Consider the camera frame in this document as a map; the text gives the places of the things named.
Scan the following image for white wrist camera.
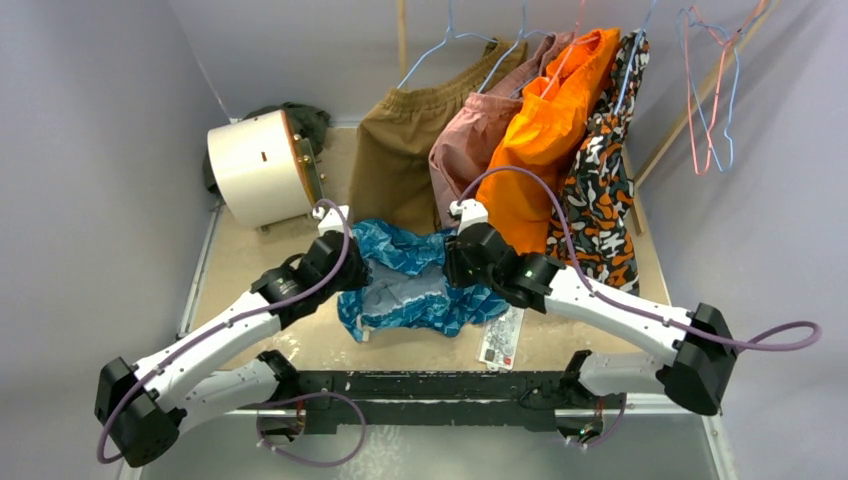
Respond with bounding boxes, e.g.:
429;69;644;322
311;204;350;236
448;199;489;234

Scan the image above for brown shorts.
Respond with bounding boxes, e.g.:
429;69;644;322
348;40;528;235

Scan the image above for pink shorts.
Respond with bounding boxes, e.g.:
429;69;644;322
428;32;574;231

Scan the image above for blue patterned shorts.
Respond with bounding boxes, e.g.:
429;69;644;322
337;219;509;342

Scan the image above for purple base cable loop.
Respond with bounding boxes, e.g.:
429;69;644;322
255;392;368;469

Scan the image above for wooden diagonal rack bar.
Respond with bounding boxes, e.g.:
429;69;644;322
632;0;783;190

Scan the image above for orange shorts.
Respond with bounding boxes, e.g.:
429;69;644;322
475;28;621;253

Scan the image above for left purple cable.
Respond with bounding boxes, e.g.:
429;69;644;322
96;198;352;465

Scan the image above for wooden rack pole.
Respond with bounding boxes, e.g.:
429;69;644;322
396;0;409;80

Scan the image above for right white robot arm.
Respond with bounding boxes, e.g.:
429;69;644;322
443;223;738;416

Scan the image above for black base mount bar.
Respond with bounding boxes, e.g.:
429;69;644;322
278;370;624;434

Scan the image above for camouflage patterned shorts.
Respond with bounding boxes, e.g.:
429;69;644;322
546;30;650;296

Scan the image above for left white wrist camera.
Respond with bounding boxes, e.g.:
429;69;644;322
311;204;350;236

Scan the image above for white cylindrical drum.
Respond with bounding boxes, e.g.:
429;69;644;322
207;110;324;229

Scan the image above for dark green cloth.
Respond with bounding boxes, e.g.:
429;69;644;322
202;102;331;200

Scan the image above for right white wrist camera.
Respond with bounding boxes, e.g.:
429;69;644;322
448;199;489;234

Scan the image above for white printed card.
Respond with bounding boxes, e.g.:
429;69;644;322
478;307;525;372

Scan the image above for empty blue wire hanger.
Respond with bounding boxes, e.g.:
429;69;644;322
675;0;773;175

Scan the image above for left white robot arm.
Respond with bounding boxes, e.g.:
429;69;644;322
94;229;368;467

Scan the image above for aluminium frame rail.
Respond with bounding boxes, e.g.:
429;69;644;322
120;210;737;479

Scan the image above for blue wire hanger left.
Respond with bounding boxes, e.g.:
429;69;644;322
396;0;496;90

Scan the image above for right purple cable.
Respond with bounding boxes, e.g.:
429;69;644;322
457;165;823;352

